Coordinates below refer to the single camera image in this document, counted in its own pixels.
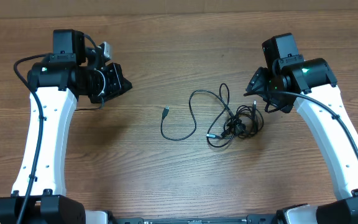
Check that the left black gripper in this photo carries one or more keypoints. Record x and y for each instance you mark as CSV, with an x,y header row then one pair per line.
x,y
118,82

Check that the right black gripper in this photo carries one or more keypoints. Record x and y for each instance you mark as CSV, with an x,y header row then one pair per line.
x,y
258,80

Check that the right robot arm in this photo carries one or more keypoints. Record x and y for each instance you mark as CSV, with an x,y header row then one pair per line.
x,y
310,87

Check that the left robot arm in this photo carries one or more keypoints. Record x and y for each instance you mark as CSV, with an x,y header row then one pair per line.
x,y
56,81

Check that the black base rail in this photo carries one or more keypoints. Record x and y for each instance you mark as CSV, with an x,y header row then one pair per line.
x,y
249,219

